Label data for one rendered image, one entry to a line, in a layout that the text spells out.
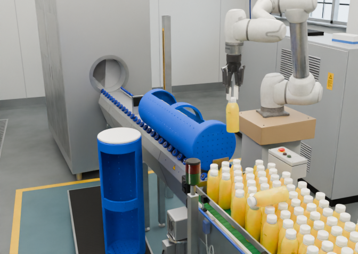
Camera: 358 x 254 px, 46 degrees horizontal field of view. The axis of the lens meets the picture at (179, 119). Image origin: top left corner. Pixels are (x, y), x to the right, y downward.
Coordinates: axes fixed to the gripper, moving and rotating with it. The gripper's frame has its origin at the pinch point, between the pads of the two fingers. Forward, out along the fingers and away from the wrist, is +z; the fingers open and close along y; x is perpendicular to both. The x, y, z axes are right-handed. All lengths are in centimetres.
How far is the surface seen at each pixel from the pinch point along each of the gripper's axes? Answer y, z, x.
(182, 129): 12.7, 26.8, -29.4
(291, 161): -20.2, 32.8, 24.7
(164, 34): -38, -9, -151
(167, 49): -40, 4, -150
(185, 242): 35, 69, 13
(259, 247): 28, 45, 60
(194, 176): 42, 22, 33
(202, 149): 9.5, 33.7, -12.4
